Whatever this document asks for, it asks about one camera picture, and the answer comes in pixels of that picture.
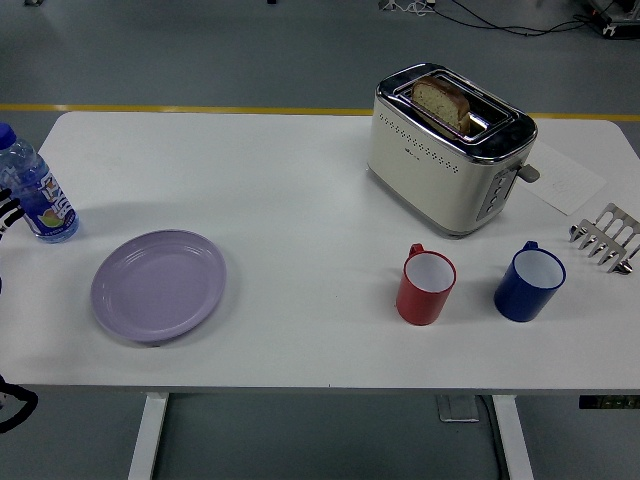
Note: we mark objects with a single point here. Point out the white paper sheet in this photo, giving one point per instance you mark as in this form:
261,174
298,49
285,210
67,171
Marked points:
570,185

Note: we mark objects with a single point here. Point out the purple round plate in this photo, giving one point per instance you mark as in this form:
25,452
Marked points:
157,286

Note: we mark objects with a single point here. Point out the bread slice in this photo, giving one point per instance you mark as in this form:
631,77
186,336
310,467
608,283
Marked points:
440,102

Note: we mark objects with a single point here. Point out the white table leg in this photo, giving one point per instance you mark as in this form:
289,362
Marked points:
515,440
147,440

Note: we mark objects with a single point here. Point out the red mug white inside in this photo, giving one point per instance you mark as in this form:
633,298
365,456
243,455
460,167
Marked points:
417,305

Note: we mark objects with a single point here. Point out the black table control panel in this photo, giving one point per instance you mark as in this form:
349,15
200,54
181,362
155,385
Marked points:
607,401

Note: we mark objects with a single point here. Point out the clear water bottle blue label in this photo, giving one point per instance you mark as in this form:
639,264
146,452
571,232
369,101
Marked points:
42,197

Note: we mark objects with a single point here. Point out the silver metal toast rack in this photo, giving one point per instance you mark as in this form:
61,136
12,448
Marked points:
610,235

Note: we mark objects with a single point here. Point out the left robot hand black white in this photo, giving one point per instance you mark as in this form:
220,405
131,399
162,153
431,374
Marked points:
7,210

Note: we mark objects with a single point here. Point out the blue mug white inside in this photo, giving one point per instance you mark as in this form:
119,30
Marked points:
517,300

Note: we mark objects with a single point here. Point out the black equipment frame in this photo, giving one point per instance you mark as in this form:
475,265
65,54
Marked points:
617,22

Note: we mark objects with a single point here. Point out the cream and chrome toaster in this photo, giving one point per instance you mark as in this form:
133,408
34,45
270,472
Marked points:
430,175

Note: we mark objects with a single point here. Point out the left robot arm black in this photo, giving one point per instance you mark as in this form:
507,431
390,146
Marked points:
31,404

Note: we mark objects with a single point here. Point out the grey box under table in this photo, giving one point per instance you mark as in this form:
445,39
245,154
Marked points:
457,409

